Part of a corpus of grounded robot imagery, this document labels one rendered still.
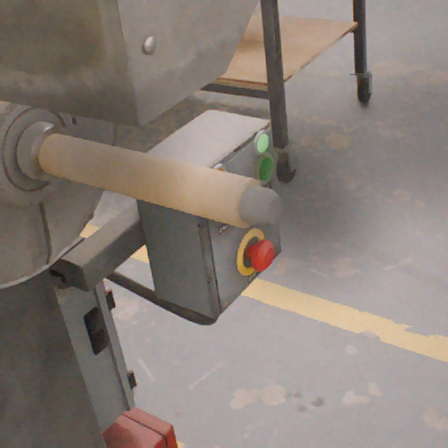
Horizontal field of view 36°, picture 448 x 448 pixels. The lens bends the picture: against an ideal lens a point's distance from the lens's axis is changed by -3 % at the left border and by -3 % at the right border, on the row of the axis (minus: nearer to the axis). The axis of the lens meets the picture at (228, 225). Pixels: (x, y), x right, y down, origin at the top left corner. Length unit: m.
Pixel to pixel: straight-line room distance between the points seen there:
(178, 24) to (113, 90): 0.03
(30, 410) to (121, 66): 0.73
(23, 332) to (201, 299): 0.22
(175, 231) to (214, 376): 1.32
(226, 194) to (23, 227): 0.22
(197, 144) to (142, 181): 0.35
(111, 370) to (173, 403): 0.99
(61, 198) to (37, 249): 0.05
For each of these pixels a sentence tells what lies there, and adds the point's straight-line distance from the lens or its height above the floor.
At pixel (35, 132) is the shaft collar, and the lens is 0.55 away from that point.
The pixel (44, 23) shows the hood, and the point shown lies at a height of 1.42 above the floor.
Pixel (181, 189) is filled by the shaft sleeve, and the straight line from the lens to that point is 0.45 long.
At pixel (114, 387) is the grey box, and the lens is 1.09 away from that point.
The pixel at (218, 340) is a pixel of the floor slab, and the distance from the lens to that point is 2.21.
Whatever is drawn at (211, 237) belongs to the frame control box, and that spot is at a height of 1.04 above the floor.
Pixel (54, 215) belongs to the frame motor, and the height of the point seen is 1.18.
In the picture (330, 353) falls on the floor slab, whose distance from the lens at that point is 2.13.
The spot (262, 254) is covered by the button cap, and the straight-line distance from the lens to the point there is 0.85.
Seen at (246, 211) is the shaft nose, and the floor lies 1.25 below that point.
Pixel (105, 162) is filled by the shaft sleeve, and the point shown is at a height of 1.26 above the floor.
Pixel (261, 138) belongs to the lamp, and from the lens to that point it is 0.83.
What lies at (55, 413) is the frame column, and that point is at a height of 0.81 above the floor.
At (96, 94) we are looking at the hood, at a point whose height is 1.40.
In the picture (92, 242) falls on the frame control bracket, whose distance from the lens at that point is 0.83.
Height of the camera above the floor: 1.48
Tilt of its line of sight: 33 degrees down
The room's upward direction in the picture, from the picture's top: 7 degrees counter-clockwise
